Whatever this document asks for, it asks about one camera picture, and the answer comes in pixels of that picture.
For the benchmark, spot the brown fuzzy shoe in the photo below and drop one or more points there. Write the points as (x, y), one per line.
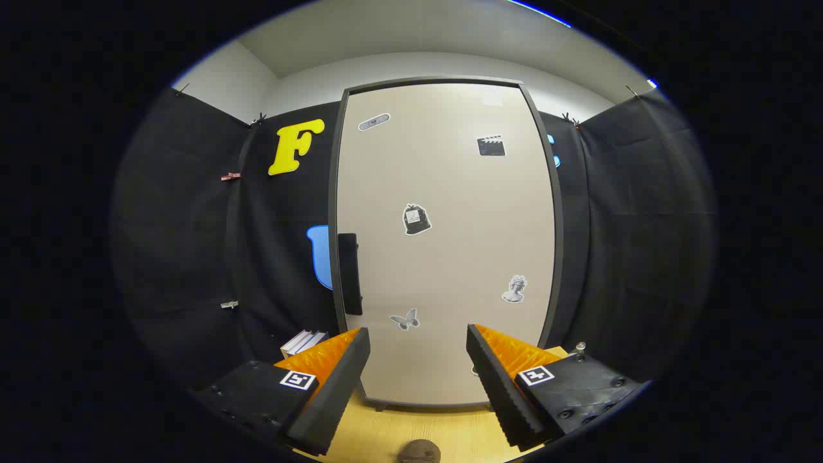
(419, 451)

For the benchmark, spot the red clip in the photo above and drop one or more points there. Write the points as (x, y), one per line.
(230, 176)

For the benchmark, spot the silver clip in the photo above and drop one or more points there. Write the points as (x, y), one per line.
(229, 304)

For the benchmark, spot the dark grey shoe cabinet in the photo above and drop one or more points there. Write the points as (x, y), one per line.
(332, 212)

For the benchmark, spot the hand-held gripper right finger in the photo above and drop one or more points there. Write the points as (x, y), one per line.
(498, 399)

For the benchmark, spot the white book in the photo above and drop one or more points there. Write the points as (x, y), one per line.
(294, 344)

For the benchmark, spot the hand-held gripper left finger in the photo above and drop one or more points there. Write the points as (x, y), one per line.
(334, 399)

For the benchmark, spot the black clip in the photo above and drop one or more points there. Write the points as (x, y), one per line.
(259, 119)

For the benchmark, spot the black backdrop cloth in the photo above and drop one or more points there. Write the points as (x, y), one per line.
(186, 257)

